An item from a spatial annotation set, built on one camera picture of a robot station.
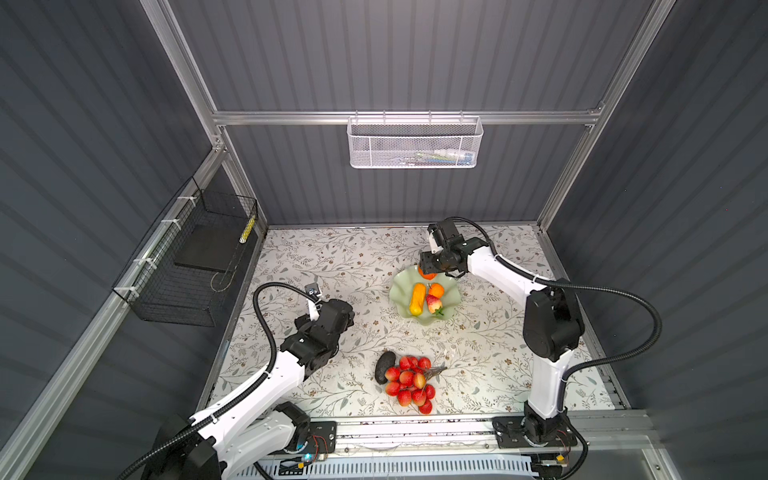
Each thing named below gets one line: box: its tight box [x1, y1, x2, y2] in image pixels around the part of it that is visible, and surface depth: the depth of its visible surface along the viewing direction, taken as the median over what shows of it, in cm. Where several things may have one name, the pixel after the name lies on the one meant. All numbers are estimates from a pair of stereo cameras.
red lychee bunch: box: [385, 356, 448, 415], surface depth 79 cm
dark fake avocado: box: [374, 351, 396, 385], surface depth 84 cm
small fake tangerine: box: [429, 282, 445, 299], surface depth 99 cm
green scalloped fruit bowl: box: [389, 265, 462, 326], surface depth 98 cm
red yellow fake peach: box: [426, 294, 444, 316], surface depth 95 cm
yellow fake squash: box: [410, 283, 427, 317], surface depth 97 cm
